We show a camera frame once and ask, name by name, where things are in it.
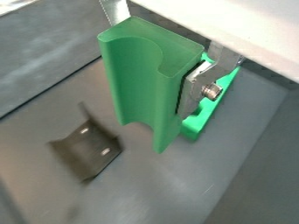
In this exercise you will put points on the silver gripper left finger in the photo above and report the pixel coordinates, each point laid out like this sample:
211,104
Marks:
116,10

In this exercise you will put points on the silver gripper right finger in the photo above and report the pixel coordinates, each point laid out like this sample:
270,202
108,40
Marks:
199,83

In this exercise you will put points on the green arch block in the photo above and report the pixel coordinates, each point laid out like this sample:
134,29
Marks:
146,60

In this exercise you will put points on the black curved fixture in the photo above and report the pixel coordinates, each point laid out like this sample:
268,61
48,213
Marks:
88,149

